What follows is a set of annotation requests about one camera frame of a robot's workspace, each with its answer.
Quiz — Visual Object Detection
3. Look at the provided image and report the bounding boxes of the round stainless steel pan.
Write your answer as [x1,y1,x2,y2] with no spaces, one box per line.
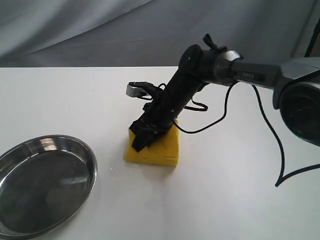
[0,134,98,240]

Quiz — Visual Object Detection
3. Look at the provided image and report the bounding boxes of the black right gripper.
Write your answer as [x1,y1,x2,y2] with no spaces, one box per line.
[131,74,203,152]

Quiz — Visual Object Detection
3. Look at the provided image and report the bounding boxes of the yellow sponge block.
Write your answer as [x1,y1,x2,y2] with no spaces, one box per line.
[124,121,179,167]

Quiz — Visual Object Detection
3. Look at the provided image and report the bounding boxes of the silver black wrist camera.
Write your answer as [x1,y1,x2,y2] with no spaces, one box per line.
[125,81,156,98]

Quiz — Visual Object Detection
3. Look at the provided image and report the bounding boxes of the black camera cable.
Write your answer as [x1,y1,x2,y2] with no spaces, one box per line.
[142,82,320,188]

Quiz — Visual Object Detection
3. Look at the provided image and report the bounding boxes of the grey backdrop cloth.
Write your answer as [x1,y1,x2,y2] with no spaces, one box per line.
[0,0,320,67]

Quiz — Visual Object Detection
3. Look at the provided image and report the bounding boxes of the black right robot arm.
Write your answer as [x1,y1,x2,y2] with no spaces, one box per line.
[126,35,320,151]

